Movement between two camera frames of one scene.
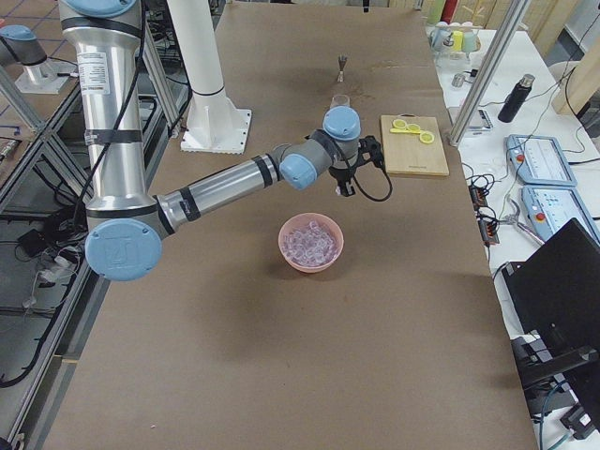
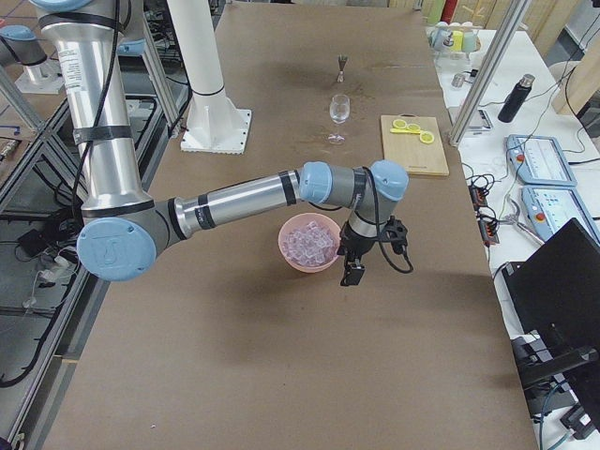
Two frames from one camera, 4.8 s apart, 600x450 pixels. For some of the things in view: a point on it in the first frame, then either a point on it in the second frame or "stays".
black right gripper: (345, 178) -> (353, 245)
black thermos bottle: (517, 97) stays
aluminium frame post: (481, 91) stays
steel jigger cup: (342, 59) stays
